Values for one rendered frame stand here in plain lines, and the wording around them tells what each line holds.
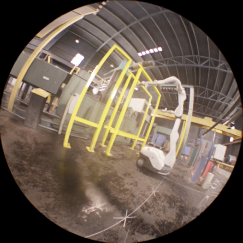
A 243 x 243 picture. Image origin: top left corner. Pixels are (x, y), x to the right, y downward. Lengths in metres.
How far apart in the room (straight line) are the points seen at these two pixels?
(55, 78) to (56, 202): 1.80
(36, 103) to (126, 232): 1.61
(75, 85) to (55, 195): 1.73
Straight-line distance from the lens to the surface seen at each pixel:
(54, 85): 1.82
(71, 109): 1.77
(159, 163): 1.29
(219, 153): 2.69
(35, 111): 1.44
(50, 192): 0.64
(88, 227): 0.56
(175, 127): 1.49
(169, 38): 11.22
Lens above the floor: 0.54
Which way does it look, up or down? 3 degrees up
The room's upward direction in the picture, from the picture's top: 21 degrees clockwise
